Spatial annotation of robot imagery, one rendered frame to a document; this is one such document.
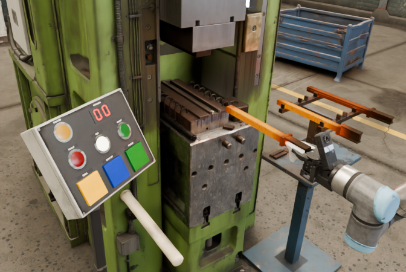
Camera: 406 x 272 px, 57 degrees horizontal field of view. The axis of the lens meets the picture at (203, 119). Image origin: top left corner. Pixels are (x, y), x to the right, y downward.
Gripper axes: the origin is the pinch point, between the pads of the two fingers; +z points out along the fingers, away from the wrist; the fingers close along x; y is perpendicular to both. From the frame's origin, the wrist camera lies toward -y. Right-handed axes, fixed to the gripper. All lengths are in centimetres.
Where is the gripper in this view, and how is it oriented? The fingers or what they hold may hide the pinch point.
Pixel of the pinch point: (290, 141)
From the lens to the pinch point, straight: 128.1
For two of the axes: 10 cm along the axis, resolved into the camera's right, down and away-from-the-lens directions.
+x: 8.2, -2.4, 5.3
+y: -0.4, 8.8, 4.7
